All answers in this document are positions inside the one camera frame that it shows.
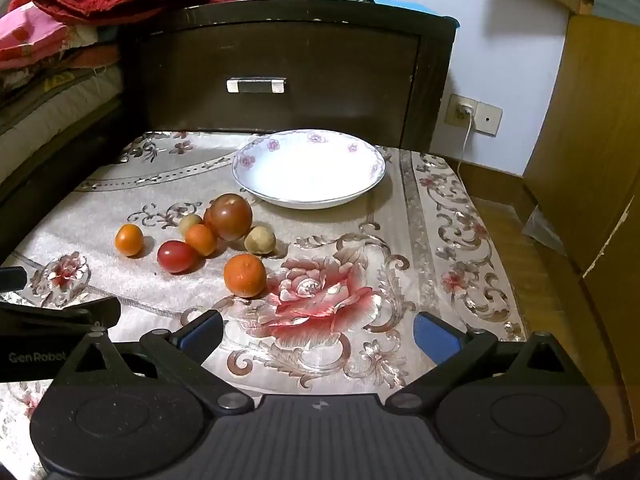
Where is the small orange kumquat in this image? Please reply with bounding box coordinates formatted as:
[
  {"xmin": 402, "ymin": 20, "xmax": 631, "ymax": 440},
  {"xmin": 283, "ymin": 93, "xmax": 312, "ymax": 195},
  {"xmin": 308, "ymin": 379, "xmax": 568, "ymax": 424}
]
[
  {"xmin": 184, "ymin": 223, "xmax": 218, "ymax": 257},
  {"xmin": 114, "ymin": 223, "xmax": 144, "ymax": 257}
]

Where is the red oval cherry tomato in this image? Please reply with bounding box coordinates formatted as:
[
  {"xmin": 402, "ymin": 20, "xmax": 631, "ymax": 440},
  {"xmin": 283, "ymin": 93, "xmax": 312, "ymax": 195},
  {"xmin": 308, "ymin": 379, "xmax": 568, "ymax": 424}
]
[{"xmin": 156, "ymin": 240, "xmax": 198, "ymax": 274}]

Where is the large orange tangerine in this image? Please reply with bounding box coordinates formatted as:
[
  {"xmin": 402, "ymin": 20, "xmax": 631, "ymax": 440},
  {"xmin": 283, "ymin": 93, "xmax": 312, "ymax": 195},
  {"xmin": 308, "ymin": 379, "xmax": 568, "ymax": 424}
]
[{"xmin": 224, "ymin": 254, "xmax": 267, "ymax": 298}]

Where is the beige longan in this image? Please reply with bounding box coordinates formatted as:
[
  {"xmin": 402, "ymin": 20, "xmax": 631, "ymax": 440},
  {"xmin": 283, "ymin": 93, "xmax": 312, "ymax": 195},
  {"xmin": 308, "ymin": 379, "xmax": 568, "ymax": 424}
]
[
  {"xmin": 178, "ymin": 214, "xmax": 203, "ymax": 236},
  {"xmin": 244, "ymin": 226, "xmax": 277, "ymax": 255}
]

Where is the large dark red tomato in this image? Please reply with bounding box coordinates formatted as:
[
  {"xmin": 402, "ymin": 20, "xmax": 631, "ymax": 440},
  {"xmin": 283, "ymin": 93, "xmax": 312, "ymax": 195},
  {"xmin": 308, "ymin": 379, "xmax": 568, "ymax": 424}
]
[{"xmin": 204, "ymin": 193, "xmax": 253, "ymax": 242}]

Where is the floral embroidered tablecloth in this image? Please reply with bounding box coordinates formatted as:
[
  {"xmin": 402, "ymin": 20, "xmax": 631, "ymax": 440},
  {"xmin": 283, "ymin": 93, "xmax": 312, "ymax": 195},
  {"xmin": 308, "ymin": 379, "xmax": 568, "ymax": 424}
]
[{"xmin": 12, "ymin": 133, "xmax": 523, "ymax": 479}]

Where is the clear plastic bag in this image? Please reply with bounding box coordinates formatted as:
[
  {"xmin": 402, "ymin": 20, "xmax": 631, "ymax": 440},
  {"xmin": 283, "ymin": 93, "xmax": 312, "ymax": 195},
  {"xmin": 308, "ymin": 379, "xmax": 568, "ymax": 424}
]
[{"xmin": 522, "ymin": 206, "xmax": 567, "ymax": 256}]

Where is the mattress stack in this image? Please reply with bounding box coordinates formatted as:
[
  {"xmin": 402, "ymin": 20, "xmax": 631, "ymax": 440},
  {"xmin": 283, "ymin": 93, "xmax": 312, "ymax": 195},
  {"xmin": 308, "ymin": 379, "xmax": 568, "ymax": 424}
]
[{"xmin": 1, "ymin": 26, "xmax": 122, "ymax": 181}]

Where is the wooden wardrobe door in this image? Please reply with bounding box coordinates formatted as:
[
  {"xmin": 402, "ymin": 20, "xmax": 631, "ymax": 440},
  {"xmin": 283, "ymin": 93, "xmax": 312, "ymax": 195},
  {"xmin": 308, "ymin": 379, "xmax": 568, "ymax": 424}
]
[{"xmin": 524, "ymin": 0, "xmax": 639, "ymax": 466}]

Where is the white floral porcelain plate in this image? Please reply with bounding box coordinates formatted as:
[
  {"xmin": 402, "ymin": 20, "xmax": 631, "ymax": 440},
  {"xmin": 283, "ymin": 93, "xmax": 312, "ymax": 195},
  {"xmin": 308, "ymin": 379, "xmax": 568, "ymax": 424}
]
[{"xmin": 232, "ymin": 129, "xmax": 386, "ymax": 210}]

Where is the pink floral bedding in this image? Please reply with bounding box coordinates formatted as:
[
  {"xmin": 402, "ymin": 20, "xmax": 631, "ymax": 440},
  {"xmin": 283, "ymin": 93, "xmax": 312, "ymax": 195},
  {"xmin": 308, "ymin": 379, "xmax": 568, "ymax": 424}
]
[{"xmin": 1, "ymin": 2, "xmax": 67, "ymax": 70}]

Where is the dark wooden drawer cabinet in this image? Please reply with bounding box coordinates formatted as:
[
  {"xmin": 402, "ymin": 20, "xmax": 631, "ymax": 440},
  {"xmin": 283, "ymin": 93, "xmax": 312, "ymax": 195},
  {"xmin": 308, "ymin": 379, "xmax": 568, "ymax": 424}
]
[{"xmin": 118, "ymin": 0, "xmax": 457, "ymax": 151}]

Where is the blue cloth on cabinet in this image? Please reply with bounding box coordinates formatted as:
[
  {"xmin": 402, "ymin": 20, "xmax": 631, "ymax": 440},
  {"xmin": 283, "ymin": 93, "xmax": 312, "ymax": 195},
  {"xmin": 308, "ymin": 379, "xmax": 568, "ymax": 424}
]
[{"xmin": 373, "ymin": 0, "xmax": 460, "ymax": 30}]

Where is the wall power socket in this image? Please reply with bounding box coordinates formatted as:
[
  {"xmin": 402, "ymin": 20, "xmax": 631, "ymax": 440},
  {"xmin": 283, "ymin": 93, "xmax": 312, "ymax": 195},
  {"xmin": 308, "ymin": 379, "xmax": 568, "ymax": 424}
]
[{"xmin": 445, "ymin": 93, "xmax": 502, "ymax": 136}]

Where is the silver drawer handle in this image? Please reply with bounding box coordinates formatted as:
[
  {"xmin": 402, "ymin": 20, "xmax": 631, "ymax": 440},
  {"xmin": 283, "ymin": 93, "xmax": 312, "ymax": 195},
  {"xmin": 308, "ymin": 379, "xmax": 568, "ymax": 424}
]
[{"xmin": 226, "ymin": 77, "xmax": 286, "ymax": 94}]

